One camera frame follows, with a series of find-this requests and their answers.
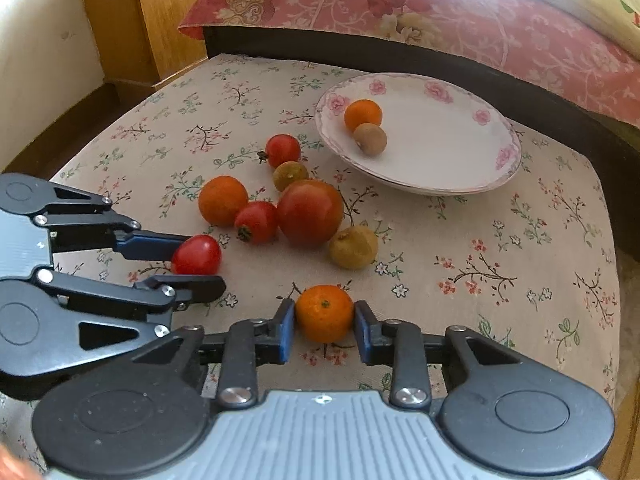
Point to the wooden cabinet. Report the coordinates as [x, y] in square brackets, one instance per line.
[140, 47]

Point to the white floral plate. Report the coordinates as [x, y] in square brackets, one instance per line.
[441, 139]

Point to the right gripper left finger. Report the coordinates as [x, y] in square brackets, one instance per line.
[186, 353]

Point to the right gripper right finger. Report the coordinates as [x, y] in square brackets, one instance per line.
[409, 352]

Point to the dark bed frame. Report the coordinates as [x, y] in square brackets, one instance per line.
[599, 138]

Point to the floral tablecloth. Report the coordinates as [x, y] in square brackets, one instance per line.
[530, 265]

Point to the pink floral bed sheet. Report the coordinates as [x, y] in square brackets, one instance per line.
[527, 39]

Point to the greenish brown longan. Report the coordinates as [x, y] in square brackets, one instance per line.
[288, 173]

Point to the red cherry tomato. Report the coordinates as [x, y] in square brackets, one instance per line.
[199, 255]
[257, 223]
[279, 149]

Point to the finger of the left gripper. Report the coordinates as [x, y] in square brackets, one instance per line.
[59, 325]
[77, 220]

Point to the brown longan front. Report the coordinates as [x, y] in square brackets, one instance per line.
[353, 248]

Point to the small orange mandarin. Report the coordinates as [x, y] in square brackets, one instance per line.
[324, 314]

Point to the large red tomato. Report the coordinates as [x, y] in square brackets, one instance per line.
[310, 212]

